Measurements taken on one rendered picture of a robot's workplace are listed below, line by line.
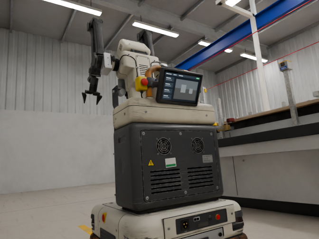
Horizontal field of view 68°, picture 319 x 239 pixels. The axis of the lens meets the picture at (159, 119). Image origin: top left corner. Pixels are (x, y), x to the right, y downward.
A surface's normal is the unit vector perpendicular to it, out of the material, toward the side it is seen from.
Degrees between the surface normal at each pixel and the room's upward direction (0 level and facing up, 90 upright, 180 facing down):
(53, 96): 90
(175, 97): 115
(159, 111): 90
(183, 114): 90
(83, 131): 90
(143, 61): 82
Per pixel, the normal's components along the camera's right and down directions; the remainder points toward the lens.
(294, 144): -0.84, -0.04
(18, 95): 0.54, -0.19
